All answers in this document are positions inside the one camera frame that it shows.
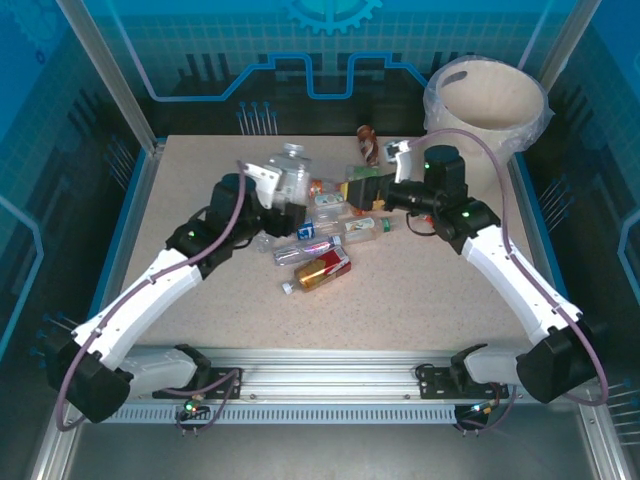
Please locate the red gold label bottle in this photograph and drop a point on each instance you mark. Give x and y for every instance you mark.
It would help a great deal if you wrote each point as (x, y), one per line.
(320, 272)

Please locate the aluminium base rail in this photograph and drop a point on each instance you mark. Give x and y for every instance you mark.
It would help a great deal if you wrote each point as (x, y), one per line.
(325, 375)

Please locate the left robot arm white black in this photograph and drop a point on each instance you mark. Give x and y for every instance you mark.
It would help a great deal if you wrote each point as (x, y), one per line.
(150, 292)

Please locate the green cap clear bottle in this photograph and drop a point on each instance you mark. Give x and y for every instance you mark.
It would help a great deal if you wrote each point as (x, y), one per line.
(367, 227)

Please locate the aluminium frame post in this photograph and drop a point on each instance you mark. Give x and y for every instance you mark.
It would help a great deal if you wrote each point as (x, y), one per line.
(107, 70)
(570, 30)

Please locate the crushed brown label bottle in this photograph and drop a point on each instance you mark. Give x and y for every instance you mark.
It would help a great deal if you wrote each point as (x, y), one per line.
(367, 142)

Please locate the green label plastic bottle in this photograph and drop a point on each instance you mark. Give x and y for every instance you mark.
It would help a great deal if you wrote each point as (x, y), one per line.
(362, 172)

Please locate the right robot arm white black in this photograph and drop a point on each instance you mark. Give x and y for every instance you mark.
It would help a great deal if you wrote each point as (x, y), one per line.
(520, 285)

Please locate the blue label plastic bottle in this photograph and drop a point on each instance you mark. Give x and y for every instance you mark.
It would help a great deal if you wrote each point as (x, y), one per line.
(307, 231)

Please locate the purple label clear bottle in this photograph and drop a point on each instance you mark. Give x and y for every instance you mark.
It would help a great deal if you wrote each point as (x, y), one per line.
(305, 250)

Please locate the small circuit board with LED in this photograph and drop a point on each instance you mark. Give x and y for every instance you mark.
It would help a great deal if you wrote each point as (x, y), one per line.
(480, 409)
(190, 407)

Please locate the orange cap clear bottle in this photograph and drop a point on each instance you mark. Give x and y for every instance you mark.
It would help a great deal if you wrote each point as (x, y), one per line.
(320, 187)

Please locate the large clear plastic bottle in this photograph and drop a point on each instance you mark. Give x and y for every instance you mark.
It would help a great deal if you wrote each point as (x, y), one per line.
(295, 170)

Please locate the white label plastic bottle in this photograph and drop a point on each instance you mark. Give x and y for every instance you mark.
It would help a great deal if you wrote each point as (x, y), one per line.
(330, 200)

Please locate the aluminium frame rail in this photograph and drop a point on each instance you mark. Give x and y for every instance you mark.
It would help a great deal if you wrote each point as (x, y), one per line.
(602, 445)
(52, 445)

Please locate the white plastic bucket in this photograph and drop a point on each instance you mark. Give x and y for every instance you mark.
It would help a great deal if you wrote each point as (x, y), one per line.
(532, 135)

